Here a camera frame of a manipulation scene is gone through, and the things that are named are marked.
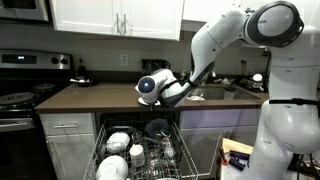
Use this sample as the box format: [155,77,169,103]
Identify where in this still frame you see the white plate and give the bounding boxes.
[138,97,161,106]

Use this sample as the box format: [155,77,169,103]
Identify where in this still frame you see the kitchen sink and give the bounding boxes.
[187,85,259,100]

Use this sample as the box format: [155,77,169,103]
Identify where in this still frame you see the white bowl left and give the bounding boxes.
[107,132,130,153]

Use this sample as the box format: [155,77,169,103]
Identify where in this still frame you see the white bowl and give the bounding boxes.
[107,132,130,153]
[96,155,129,180]

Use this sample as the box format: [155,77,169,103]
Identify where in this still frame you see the white printed mug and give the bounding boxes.
[129,144,145,167]

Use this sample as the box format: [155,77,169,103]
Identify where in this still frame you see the white upper cabinets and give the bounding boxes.
[49,0,184,41]

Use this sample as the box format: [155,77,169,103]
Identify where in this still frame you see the white bowl right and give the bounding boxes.
[96,155,129,180]

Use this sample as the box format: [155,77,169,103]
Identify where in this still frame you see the white lower cabinet drawers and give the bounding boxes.
[40,113,95,180]

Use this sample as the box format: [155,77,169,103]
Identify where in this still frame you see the black stainless stove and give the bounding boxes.
[0,49,75,180]

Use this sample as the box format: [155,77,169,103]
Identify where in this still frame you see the white wall outlet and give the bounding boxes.
[120,54,128,66]

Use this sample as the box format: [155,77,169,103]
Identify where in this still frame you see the wire dishwasher rack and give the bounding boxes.
[82,119,198,180]

